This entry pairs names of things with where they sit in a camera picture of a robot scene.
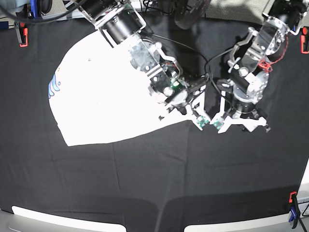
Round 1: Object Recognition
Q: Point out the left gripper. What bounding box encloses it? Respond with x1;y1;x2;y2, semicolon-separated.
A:
210;94;270;133

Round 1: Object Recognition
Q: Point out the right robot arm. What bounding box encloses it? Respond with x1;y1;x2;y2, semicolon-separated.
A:
57;0;210;131

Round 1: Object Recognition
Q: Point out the red clamp top left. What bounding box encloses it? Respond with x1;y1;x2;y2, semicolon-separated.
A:
14;21;28;47

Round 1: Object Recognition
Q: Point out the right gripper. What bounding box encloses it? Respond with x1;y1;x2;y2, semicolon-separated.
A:
149;79;210;130

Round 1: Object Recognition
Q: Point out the white printed t-shirt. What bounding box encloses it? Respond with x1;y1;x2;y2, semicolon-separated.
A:
48;31;191;146

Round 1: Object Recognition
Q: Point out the red clamp top right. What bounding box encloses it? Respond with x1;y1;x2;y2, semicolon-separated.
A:
300;27;309;54

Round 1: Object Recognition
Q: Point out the black table cloth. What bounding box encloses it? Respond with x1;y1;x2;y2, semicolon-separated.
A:
0;19;309;232

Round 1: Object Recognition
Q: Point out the black red cable bundle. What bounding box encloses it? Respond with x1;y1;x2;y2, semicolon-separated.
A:
174;0;210;30

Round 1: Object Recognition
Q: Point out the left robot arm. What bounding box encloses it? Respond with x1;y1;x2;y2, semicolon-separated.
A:
210;0;309;133

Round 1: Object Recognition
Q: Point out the red blue clamp bottom right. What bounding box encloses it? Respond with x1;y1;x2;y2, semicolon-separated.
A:
289;191;300;229

